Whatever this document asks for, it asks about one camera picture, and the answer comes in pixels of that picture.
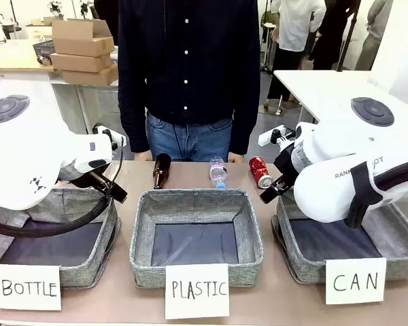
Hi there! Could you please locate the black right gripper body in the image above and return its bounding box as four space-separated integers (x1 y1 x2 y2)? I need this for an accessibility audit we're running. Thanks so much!
273 145 301 186

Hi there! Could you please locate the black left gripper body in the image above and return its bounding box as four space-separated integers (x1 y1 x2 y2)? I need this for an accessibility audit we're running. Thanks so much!
87 168 129 204

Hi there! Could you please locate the person left forearm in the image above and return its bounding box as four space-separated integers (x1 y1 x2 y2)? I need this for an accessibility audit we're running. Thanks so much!
228 67 262 156

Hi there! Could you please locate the person right forearm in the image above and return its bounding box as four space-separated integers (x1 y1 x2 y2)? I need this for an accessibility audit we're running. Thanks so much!
117 67 151 154

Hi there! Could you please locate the red drink can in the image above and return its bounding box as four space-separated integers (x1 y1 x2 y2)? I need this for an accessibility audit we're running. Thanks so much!
248 156 275 189

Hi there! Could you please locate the grey fabric basket plastic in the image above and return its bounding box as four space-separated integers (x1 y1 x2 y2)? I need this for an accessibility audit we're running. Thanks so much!
129 188 265 289

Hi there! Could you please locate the grey fabric basket can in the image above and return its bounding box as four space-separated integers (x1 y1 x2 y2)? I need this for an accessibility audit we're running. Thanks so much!
271 195 408 285

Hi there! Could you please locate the grey fabric basket bottle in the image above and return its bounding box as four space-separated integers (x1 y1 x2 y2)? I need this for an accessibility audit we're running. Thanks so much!
0 183 122 289

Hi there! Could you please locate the paper label CAN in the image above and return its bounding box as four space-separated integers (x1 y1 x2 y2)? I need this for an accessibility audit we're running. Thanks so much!
324 257 388 306

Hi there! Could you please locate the brown glass bottle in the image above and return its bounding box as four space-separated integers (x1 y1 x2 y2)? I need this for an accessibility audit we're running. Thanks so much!
152 152 173 190

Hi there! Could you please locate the clear plastic water bottle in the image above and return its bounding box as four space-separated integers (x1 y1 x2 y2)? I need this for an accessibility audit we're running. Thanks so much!
209 156 230 189

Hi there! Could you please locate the white table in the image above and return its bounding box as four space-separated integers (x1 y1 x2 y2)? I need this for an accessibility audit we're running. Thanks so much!
273 69 408 125

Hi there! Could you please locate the white desk under boxes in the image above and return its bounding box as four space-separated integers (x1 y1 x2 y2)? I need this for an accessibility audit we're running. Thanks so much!
50 78 120 135

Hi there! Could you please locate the flat closed cardboard box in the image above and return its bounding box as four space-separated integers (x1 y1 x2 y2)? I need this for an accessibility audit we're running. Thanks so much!
50 52 114 74
61 64 120 86

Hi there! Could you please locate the paper label PLASTIC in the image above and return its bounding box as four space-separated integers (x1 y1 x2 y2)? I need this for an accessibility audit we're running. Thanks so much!
164 263 231 321

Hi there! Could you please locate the paper label BOTTLE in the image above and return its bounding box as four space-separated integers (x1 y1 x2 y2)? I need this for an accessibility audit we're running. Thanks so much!
0 264 63 312

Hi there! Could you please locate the bystander in white shirt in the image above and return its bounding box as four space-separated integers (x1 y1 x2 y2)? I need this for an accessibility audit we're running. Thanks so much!
265 0 327 109

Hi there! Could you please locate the bystander in black clothes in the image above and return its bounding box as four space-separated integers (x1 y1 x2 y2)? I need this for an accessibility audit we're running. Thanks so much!
307 0 355 71

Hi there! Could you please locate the person in dark shirt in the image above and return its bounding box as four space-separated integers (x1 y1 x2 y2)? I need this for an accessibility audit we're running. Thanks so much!
117 0 262 163

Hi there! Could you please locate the black tripod pole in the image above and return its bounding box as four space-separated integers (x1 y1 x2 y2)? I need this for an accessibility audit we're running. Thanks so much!
336 0 361 71

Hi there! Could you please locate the bystander in beige clothes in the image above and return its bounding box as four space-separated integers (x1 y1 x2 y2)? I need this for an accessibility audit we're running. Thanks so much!
354 0 394 71

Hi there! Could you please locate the open cardboard box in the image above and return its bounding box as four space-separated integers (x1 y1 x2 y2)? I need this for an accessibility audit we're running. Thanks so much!
51 18 116 58

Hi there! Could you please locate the black plastic crate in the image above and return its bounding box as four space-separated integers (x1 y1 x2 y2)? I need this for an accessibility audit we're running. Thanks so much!
31 39 55 61

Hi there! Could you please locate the light wooden table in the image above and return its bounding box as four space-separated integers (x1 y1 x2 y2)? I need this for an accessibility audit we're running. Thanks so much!
0 42 57 73

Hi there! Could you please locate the white plastic crate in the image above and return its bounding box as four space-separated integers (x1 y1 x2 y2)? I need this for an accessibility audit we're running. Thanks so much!
24 24 54 42

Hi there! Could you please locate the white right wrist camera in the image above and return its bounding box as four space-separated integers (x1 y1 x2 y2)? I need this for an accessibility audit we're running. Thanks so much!
258 125 296 147

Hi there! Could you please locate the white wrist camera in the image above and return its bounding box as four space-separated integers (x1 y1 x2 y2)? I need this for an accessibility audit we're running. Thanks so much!
92 124 124 151
258 125 296 147

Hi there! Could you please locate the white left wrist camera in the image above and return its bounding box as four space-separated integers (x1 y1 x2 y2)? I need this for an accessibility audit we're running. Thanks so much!
92 124 124 151

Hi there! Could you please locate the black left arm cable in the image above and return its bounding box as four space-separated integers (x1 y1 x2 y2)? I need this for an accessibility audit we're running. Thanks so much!
0 135 127 238

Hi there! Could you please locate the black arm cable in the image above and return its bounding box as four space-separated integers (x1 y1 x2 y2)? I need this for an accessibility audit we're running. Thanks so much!
373 162 408 193
0 135 127 238

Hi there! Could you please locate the black arm cable strap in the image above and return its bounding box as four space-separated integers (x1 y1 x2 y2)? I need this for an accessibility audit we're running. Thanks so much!
345 162 381 230

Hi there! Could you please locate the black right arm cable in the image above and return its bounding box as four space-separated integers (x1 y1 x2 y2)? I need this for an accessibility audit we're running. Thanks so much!
373 162 408 193

